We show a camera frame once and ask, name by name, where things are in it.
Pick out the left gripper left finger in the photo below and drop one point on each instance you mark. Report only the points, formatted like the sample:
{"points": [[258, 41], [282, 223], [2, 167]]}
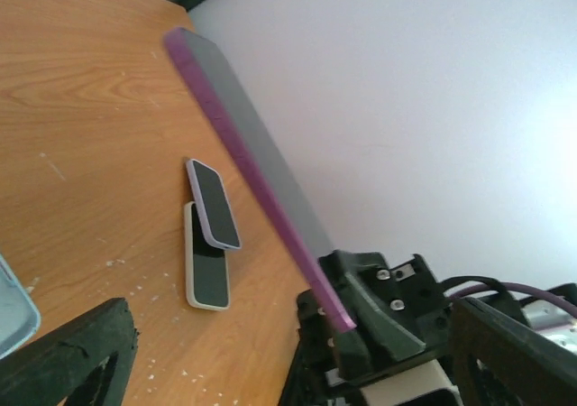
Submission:
{"points": [[87, 361]]}

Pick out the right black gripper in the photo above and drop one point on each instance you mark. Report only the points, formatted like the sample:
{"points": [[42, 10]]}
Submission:
{"points": [[391, 320]]}

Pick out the light blue phone case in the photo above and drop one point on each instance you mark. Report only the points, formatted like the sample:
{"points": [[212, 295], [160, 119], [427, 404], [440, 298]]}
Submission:
{"points": [[19, 317]]}

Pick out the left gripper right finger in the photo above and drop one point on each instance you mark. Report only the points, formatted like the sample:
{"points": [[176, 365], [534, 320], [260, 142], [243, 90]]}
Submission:
{"points": [[532, 368]]}

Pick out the phone in lilac case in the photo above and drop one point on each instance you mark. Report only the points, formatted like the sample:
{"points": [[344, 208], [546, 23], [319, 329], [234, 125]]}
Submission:
{"points": [[213, 207]]}

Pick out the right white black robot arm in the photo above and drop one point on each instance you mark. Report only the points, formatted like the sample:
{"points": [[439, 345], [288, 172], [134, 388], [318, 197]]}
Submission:
{"points": [[551, 314]]}

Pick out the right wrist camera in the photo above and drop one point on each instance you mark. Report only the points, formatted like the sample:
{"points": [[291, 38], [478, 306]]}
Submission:
{"points": [[425, 384]]}

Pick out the purple phone black screen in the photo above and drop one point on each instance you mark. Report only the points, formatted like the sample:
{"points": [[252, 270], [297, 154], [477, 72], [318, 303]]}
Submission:
{"points": [[212, 81]]}

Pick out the phone in white case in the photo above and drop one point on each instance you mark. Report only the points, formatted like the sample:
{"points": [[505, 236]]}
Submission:
{"points": [[206, 270]]}

